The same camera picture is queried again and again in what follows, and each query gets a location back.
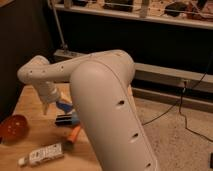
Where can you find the metal window rail frame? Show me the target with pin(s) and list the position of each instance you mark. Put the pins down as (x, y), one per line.
(188, 13)

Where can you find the white tube with label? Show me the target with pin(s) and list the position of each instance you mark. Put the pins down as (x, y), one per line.
(42, 155)

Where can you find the red orange bowl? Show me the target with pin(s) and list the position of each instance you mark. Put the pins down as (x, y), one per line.
(13, 128)

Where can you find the black eraser block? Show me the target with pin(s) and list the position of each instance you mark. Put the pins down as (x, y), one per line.
(63, 120)

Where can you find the wooden table top board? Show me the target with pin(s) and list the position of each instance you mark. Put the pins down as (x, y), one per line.
(43, 132)

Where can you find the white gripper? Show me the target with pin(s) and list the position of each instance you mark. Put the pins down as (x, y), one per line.
(48, 93)

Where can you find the orange marker pen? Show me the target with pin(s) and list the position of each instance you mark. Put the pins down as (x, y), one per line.
(74, 134)

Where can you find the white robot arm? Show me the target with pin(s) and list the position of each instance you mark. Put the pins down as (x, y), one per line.
(101, 95)

